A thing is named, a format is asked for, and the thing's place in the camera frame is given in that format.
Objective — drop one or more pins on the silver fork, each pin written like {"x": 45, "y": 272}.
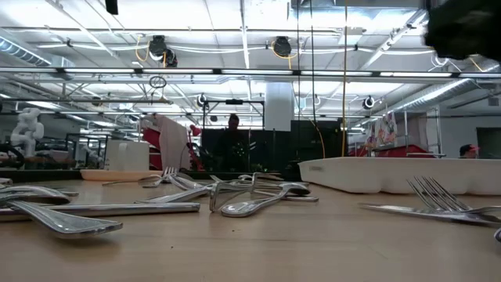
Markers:
{"x": 169, "y": 178}
{"x": 235, "y": 187}
{"x": 450, "y": 213}
{"x": 129, "y": 181}
{"x": 473, "y": 208}

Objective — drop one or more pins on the overhead light bar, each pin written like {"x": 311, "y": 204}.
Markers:
{"x": 98, "y": 71}

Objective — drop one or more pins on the dark doorway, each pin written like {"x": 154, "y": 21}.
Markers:
{"x": 489, "y": 143}

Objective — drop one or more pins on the colourful poster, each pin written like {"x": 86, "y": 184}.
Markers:
{"x": 385, "y": 131}

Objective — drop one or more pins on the red machine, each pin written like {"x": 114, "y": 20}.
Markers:
{"x": 150, "y": 137}

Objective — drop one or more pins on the red cart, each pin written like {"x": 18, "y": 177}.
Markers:
{"x": 403, "y": 150}

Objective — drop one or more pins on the white mug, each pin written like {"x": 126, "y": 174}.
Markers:
{"x": 127, "y": 154}

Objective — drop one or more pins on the white robot figure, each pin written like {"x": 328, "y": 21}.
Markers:
{"x": 27, "y": 131}

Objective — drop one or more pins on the peach round plate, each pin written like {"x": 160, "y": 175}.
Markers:
{"x": 109, "y": 175}

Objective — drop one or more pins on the black panel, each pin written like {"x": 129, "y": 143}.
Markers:
{"x": 332, "y": 137}

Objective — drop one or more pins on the white cutlery tray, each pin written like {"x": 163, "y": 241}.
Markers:
{"x": 372, "y": 174}

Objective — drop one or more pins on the white pillar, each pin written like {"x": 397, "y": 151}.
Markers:
{"x": 280, "y": 105}

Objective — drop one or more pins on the silver ventilation duct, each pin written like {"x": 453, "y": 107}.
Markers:
{"x": 450, "y": 92}
{"x": 19, "y": 49}

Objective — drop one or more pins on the black booth frame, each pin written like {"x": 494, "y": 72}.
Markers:
{"x": 235, "y": 102}

